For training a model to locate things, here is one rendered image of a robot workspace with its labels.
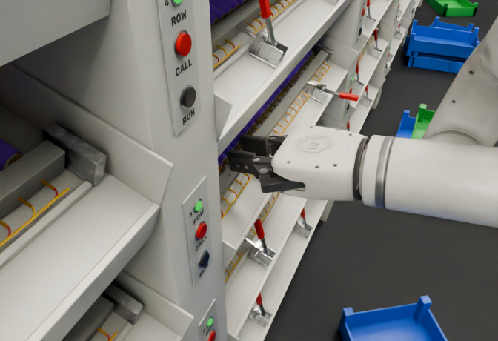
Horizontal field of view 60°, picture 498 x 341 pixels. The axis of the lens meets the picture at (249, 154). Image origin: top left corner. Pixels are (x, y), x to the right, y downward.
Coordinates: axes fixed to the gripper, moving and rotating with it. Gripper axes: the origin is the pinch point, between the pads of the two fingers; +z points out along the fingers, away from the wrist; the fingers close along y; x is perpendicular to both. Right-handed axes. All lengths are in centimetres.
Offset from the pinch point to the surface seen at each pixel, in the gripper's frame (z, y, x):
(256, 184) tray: 1.2, -2.5, 7.4
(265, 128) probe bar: 3.3, -12.1, 3.4
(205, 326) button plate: -0.7, 18.2, 12.7
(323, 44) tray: 4.4, -47.5, 2.6
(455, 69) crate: -19, -166, 59
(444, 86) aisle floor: -16, -151, 60
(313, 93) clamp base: 1.6, -30.9, 6.2
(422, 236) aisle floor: -19, -54, 61
